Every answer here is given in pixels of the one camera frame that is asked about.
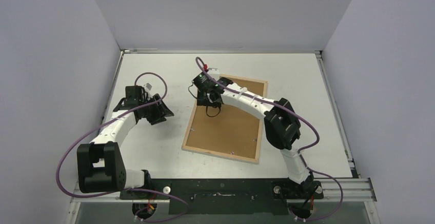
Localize purple cable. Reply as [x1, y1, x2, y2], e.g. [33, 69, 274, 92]
[55, 72, 190, 223]
[195, 56, 344, 223]

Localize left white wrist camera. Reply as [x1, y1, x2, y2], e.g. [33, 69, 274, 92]
[144, 83, 152, 91]

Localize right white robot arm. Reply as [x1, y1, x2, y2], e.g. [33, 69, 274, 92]
[192, 73, 323, 198]

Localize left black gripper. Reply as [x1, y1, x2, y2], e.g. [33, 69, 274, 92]
[140, 94, 173, 125]

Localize white wooden picture frame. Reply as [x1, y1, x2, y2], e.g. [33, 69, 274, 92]
[181, 73, 268, 165]

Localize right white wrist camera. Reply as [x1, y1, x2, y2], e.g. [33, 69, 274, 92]
[207, 68, 221, 80]

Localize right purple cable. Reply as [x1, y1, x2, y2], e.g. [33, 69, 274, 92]
[195, 56, 344, 223]

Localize brown cardboard backing board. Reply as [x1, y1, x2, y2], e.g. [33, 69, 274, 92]
[185, 77, 265, 159]

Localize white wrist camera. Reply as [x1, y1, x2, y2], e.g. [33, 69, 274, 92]
[207, 68, 221, 80]
[144, 83, 152, 91]

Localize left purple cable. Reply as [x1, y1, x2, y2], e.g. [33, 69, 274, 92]
[55, 72, 190, 223]

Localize aluminium rail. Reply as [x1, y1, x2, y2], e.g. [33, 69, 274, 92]
[70, 178, 377, 203]

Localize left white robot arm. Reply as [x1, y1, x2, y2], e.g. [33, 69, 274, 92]
[76, 86, 174, 199]

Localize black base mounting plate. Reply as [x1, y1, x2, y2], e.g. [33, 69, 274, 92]
[120, 178, 324, 216]

